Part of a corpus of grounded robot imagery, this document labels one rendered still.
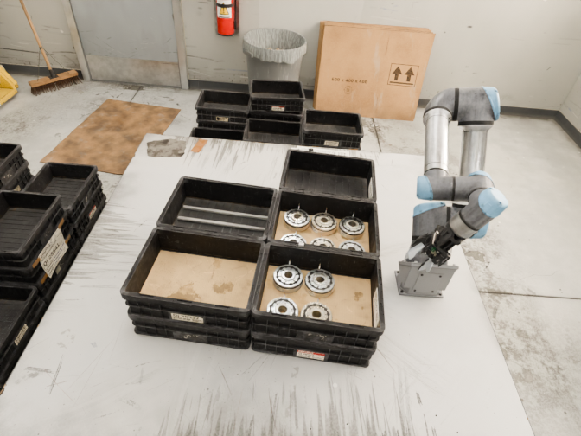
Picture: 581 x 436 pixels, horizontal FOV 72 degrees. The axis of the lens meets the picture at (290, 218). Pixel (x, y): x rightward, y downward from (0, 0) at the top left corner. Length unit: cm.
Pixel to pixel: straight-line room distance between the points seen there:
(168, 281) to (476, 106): 121
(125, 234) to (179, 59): 286
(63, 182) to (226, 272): 154
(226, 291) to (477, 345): 90
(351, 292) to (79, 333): 92
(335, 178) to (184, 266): 81
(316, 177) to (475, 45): 299
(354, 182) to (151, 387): 118
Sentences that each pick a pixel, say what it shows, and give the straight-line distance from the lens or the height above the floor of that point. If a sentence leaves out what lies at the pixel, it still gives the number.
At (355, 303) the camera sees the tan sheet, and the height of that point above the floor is 83.
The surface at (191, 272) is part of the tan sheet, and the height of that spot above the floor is 83.
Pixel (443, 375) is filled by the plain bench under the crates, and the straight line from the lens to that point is 152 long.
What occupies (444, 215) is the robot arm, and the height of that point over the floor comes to 100.
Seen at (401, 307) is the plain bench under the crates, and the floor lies 70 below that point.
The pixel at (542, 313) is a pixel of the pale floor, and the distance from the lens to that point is 291.
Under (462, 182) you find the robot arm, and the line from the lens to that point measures 130.
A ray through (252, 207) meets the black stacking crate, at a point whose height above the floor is 83.
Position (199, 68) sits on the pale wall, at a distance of 447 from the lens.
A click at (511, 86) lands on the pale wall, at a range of 490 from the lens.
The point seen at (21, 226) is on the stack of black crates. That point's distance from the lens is 236.
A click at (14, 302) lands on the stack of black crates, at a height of 27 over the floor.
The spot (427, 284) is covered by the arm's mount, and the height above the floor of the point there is 78.
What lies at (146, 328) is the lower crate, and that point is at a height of 74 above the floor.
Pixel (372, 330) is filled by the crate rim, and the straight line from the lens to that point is 124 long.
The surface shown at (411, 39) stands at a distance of 420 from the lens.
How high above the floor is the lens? 194
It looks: 43 degrees down
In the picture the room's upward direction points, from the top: 6 degrees clockwise
